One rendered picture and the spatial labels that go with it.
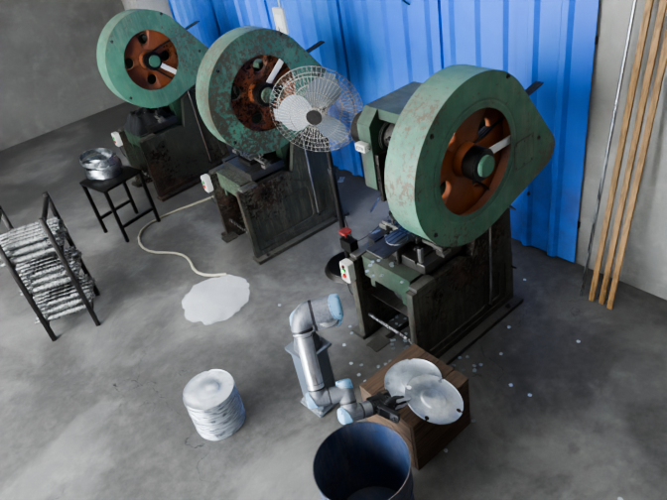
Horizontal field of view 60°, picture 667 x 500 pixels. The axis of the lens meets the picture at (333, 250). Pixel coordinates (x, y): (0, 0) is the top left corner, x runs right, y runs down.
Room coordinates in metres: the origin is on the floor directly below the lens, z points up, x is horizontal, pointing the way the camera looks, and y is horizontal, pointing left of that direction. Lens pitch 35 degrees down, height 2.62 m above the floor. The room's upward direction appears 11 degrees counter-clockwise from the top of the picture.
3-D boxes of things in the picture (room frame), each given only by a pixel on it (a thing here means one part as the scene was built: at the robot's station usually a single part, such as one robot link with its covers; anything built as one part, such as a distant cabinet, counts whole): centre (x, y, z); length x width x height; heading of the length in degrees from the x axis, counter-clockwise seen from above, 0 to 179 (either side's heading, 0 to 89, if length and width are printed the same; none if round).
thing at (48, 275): (3.58, 2.04, 0.47); 0.46 x 0.43 x 0.95; 103
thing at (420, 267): (2.70, -0.46, 0.68); 0.45 x 0.30 x 0.06; 33
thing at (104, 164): (4.81, 1.83, 0.40); 0.45 x 0.40 x 0.79; 45
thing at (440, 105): (2.47, -0.73, 1.33); 1.03 x 0.28 x 0.82; 123
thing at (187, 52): (5.79, 1.21, 0.87); 1.53 x 0.99 x 1.74; 126
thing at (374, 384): (1.98, -0.26, 0.18); 0.40 x 0.38 x 0.35; 123
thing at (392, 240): (2.60, -0.32, 0.72); 0.25 x 0.14 x 0.14; 123
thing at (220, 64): (4.34, 0.18, 0.87); 1.53 x 0.99 x 1.74; 121
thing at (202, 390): (2.29, 0.84, 0.26); 0.29 x 0.29 x 0.01
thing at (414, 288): (2.55, -0.73, 0.45); 0.92 x 0.12 x 0.90; 123
